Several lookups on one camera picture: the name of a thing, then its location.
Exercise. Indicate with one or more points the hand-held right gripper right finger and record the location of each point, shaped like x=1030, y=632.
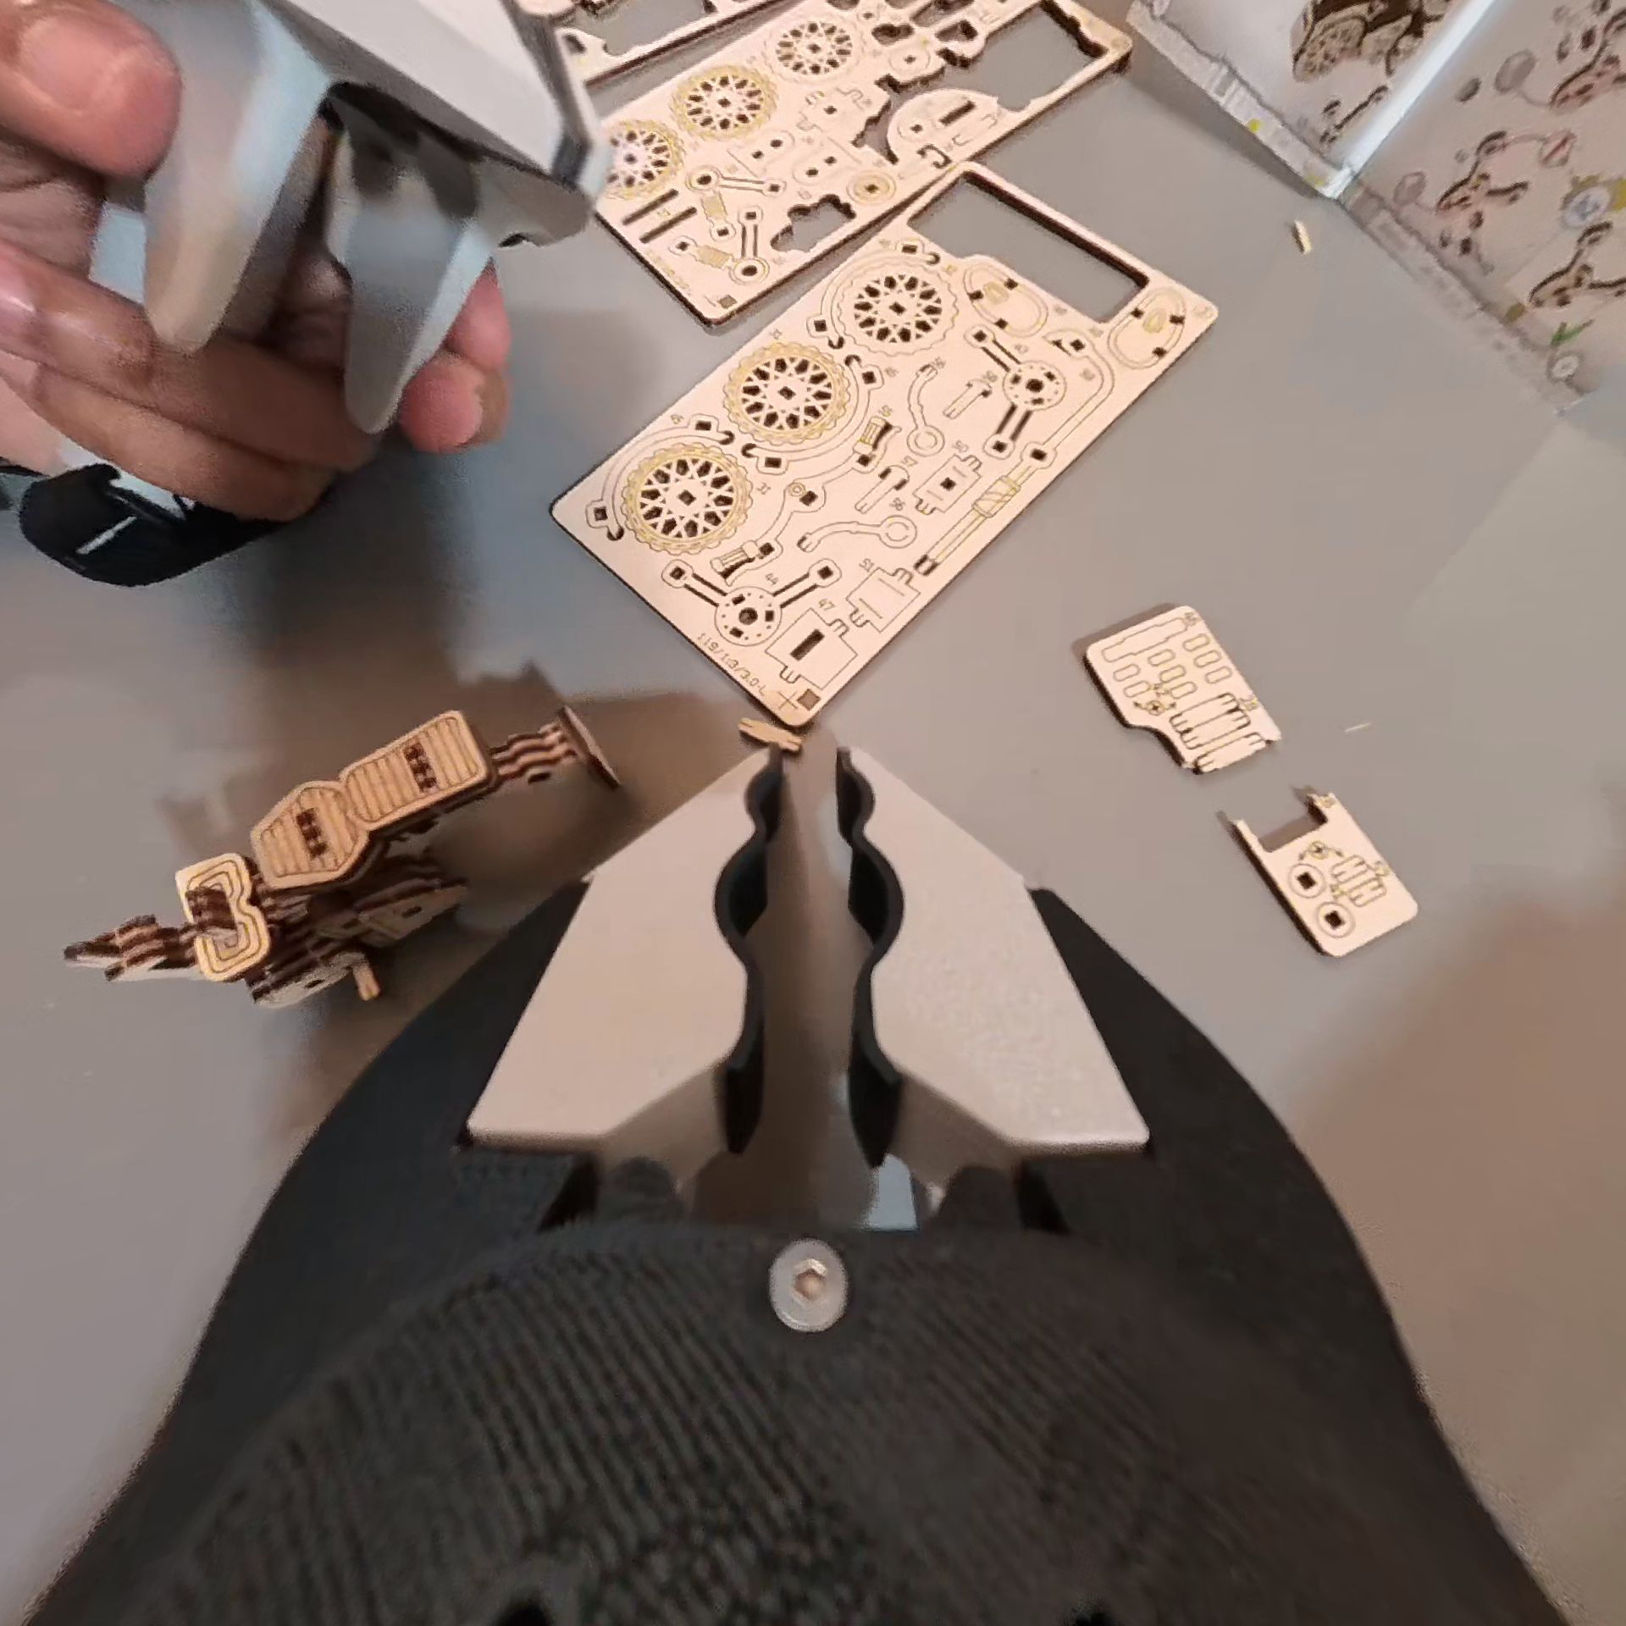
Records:
x=1003, y=1016

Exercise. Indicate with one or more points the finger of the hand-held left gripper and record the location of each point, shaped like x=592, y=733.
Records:
x=228, y=203
x=442, y=62

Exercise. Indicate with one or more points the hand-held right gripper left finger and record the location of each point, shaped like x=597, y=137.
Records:
x=608, y=1016

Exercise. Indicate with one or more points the small wooden puzzle piece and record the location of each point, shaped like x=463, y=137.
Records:
x=768, y=733

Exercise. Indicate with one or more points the engraved wooden puzzle sheet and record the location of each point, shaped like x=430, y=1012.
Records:
x=1117, y=658

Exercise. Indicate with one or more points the broken wooden sheet fragment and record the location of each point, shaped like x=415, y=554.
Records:
x=1372, y=914

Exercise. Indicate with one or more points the grey desk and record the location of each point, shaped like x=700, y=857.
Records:
x=1272, y=508

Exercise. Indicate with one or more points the person's left hand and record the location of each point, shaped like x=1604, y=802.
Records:
x=77, y=384

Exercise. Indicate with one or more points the small wooden model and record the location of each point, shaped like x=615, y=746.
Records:
x=318, y=824

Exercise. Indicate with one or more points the wooden puzzle sheet with gears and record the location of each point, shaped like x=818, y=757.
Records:
x=825, y=211

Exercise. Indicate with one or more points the puzzle sheet with rectangular window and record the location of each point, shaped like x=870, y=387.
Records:
x=1141, y=343

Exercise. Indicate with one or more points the folded model instruction booklet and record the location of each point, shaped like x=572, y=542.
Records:
x=1460, y=193

